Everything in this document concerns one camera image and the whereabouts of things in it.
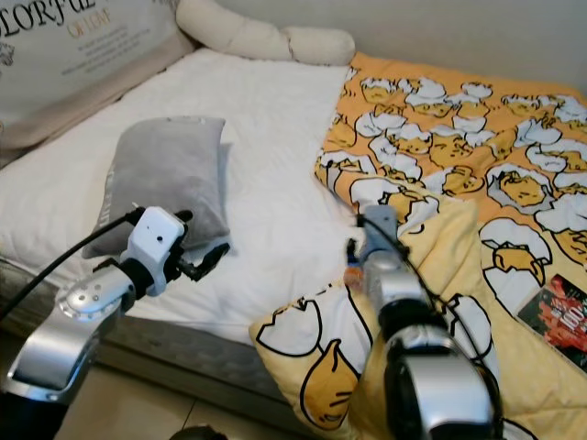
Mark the cream long bolster pillow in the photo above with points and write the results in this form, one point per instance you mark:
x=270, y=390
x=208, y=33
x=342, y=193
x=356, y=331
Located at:
x=238, y=37

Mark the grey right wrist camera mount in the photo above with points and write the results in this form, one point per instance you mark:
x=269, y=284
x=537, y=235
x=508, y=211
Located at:
x=379, y=234

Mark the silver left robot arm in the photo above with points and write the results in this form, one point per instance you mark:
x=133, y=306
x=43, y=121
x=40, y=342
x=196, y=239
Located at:
x=87, y=312

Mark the dark robot foot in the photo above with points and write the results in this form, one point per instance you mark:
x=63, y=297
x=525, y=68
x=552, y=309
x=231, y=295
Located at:
x=199, y=433

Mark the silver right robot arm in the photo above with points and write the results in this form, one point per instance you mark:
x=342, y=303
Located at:
x=440, y=385

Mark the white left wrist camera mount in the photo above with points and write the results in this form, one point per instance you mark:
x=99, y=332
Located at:
x=158, y=236

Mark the yellow cartoon egg print quilt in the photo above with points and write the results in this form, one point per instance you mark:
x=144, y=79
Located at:
x=422, y=119

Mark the grey bed base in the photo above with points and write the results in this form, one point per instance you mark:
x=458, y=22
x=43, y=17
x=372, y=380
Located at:
x=193, y=353

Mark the white quilted mattress pad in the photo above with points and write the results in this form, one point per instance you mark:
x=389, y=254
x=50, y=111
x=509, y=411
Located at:
x=266, y=137

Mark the beige lettered headboard cushion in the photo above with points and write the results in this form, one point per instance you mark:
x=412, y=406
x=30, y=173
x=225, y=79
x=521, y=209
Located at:
x=73, y=73

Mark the dark red cover book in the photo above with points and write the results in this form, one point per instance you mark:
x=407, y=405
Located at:
x=559, y=321

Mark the grey plush pillow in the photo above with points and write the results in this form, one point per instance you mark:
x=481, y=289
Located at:
x=170, y=170

